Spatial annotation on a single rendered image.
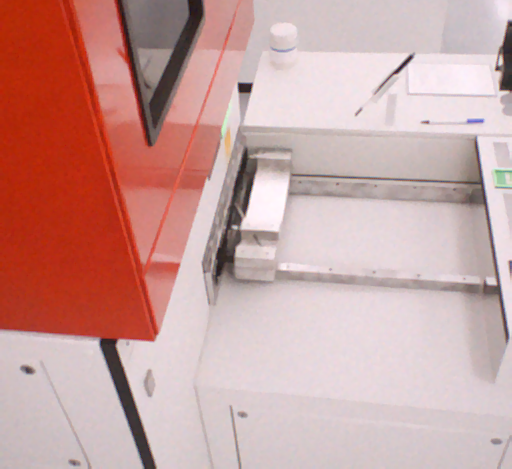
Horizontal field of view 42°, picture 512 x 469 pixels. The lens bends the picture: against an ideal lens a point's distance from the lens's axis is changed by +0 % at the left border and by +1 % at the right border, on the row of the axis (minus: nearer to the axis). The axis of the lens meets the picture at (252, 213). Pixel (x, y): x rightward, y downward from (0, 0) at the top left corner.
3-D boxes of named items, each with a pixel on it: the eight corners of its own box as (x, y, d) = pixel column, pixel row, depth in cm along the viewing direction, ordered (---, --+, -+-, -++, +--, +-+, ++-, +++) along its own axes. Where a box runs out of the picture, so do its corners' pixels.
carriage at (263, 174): (235, 279, 136) (234, 269, 134) (260, 166, 162) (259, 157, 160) (274, 281, 135) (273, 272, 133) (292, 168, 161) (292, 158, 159)
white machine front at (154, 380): (152, 492, 108) (99, 343, 81) (235, 171, 166) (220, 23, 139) (171, 494, 107) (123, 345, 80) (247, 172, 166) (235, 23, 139)
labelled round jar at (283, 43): (268, 68, 174) (267, 35, 167) (272, 55, 179) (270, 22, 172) (295, 69, 173) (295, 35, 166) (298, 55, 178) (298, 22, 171)
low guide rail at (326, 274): (232, 275, 141) (231, 266, 139) (233, 268, 142) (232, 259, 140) (478, 293, 133) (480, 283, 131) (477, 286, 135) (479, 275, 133)
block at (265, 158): (257, 166, 158) (256, 156, 156) (259, 157, 160) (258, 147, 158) (291, 167, 157) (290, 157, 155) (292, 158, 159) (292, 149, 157)
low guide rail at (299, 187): (251, 192, 160) (250, 182, 158) (252, 186, 162) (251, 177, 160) (466, 203, 153) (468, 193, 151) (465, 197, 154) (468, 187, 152)
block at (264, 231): (241, 238, 140) (240, 228, 138) (243, 227, 143) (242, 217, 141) (278, 241, 139) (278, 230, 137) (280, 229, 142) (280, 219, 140)
